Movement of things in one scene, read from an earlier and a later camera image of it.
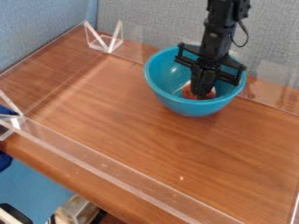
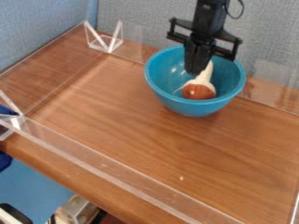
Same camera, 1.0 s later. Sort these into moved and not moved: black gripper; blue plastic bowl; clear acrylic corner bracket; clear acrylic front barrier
Moved: black gripper
Not moved: blue plastic bowl; clear acrylic front barrier; clear acrylic corner bracket
